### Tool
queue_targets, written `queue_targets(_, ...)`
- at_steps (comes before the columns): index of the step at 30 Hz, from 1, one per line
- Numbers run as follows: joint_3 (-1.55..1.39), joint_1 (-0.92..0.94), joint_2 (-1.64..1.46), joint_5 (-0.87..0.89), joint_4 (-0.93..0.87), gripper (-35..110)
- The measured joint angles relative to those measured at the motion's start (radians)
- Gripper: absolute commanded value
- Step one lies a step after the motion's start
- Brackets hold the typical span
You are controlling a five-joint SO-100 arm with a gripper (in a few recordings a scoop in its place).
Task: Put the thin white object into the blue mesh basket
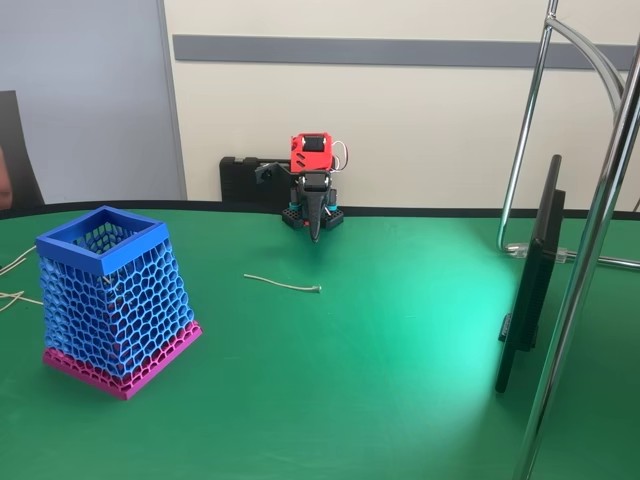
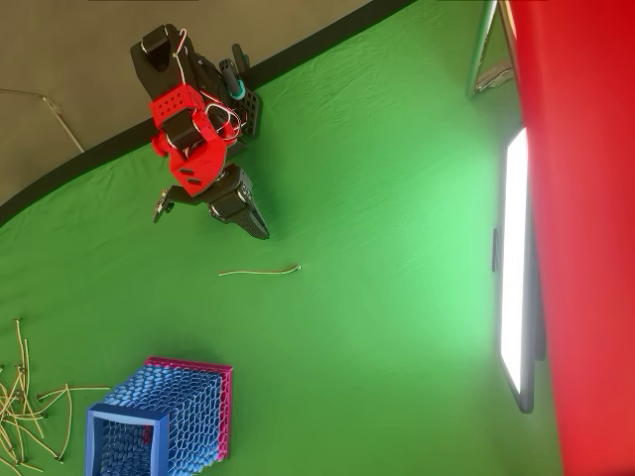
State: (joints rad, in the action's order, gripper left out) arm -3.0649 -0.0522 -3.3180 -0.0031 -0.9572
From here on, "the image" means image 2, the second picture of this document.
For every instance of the blue and pink lattice basket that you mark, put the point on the blue and pink lattice basket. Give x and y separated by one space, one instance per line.
183 411

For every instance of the glowing white light panel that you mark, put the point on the glowing white light panel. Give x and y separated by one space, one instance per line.
513 258

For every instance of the red vertical panel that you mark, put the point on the red vertical panel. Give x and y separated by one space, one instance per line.
585 223

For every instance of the small wrist camera board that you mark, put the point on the small wrist camera board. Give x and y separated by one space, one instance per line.
160 205

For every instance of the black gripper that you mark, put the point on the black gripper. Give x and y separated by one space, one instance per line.
232 199

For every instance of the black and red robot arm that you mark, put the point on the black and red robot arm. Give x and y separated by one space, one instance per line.
173 104

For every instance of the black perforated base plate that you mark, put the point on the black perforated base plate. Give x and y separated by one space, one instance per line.
250 111

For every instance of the silver folding reflector stand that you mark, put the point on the silver folding reflector stand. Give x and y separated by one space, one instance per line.
488 59

